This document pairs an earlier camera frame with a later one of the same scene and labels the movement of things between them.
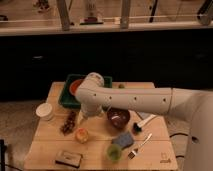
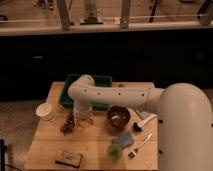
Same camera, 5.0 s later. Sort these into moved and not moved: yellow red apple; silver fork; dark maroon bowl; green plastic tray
Moved: yellow red apple
Not moved: dark maroon bowl; green plastic tray; silver fork
